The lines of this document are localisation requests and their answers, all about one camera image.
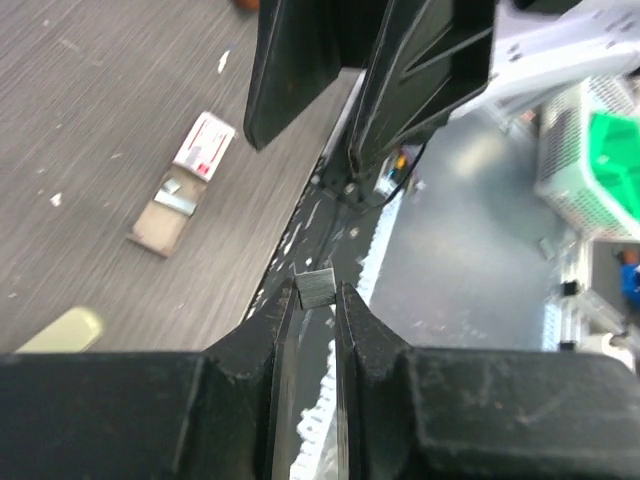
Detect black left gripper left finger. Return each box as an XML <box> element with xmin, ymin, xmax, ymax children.
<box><xmin>1</xmin><ymin>284</ymin><xmax>297</xmax><ymax>479</ymax></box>

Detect silver staple strips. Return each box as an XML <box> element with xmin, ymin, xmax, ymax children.
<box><xmin>294</xmin><ymin>267</ymin><xmax>336</xmax><ymax>310</ymax></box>

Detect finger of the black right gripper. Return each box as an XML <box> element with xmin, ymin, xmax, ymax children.
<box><xmin>348</xmin><ymin>0</ymin><xmax>496</xmax><ymax>177</ymax></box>
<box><xmin>244</xmin><ymin>0</ymin><xmax>342</xmax><ymax>151</ymax></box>

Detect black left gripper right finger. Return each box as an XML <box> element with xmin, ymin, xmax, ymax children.
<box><xmin>336</xmin><ymin>283</ymin><xmax>639</xmax><ymax>479</ymax></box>

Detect red white staple box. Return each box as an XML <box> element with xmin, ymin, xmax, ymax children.
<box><xmin>128</xmin><ymin>111</ymin><xmax>237</xmax><ymax>258</ymax></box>

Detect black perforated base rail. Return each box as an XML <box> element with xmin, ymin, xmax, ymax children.
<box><xmin>250</xmin><ymin>75</ymin><xmax>403</xmax><ymax>479</ymax></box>

